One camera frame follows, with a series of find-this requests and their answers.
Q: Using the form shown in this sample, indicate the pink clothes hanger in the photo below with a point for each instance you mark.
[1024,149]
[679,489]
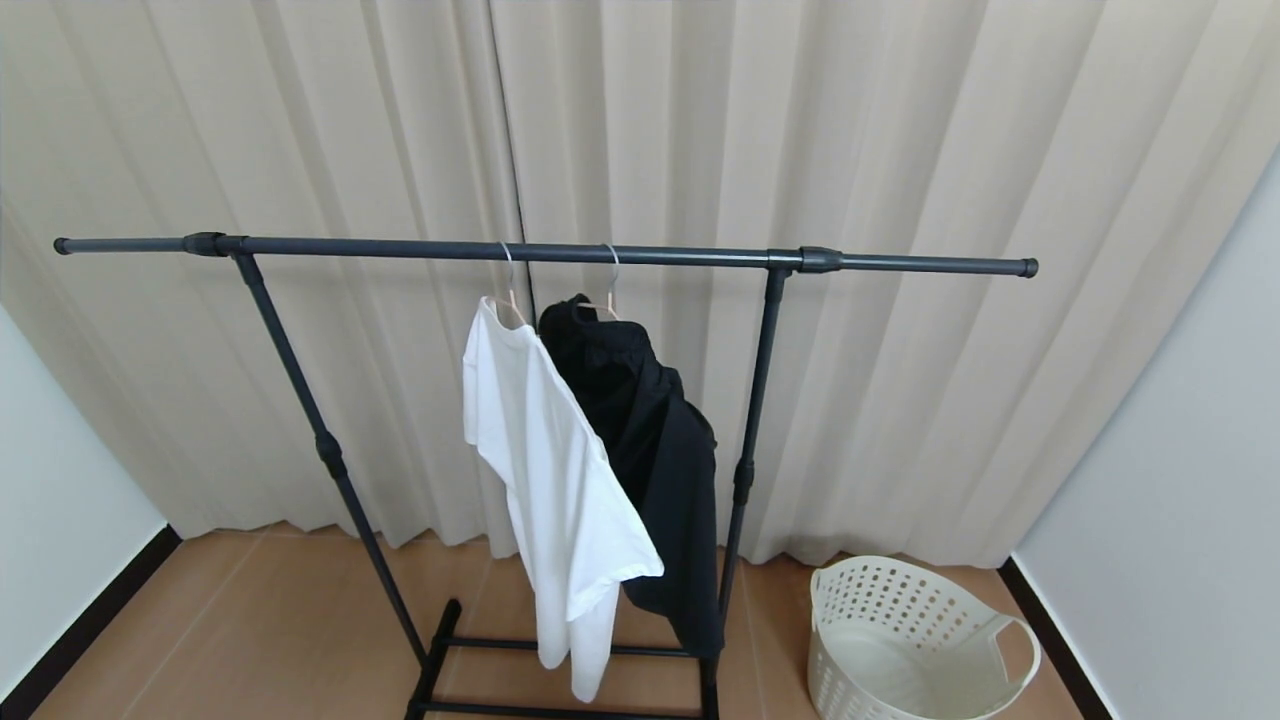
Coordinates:
[612,275]
[508,275]

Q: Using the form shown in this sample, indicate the black garment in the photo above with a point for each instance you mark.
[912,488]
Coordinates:
[660,450]

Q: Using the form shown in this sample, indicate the white garment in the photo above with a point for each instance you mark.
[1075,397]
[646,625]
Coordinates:
[550,480]

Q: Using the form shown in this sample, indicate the black clothes rack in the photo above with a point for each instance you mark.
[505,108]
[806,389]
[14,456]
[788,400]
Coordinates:
[650,255]

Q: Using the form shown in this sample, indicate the white laundry basket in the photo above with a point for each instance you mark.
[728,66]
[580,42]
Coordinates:
[900,650]

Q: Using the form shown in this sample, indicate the beige curtain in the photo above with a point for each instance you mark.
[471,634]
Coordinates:
[800,120]

